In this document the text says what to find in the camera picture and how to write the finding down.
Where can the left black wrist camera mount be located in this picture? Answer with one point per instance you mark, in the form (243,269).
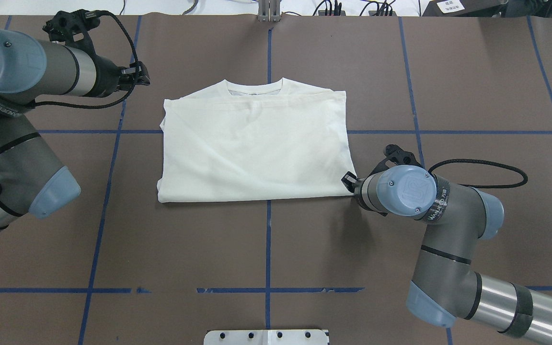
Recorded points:
(72,29)

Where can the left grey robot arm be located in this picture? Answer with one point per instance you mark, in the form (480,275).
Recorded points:
(33,180)

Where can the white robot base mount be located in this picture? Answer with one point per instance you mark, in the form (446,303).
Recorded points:
(268,337)

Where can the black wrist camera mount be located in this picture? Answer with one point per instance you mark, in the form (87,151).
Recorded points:
(72,29)
(397,156)

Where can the grey metal camera post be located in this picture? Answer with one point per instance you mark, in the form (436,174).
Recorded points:
(269,11)

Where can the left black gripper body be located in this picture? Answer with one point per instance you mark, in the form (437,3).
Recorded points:
(109,76)

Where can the cream long-sleeve cat shirt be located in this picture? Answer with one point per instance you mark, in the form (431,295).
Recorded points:
(231,142)

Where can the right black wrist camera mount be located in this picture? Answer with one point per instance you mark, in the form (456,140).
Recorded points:
(397,156)

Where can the dark box with white label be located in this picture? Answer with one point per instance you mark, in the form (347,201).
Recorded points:
(464,8)

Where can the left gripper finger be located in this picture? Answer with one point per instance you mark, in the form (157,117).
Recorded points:
(140,81)
(134,68)

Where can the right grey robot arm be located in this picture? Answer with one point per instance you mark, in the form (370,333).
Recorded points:
(444,288)

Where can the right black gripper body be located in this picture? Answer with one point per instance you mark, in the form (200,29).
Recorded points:
(356,184)

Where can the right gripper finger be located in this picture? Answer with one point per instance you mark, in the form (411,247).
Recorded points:
(350,181)

